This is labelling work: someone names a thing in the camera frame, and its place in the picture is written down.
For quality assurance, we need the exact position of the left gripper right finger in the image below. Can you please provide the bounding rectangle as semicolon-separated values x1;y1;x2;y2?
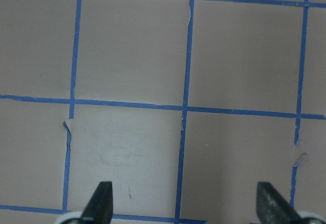
256;181;326;224

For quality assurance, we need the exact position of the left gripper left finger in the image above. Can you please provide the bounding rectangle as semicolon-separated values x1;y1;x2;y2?
57;181;114;224

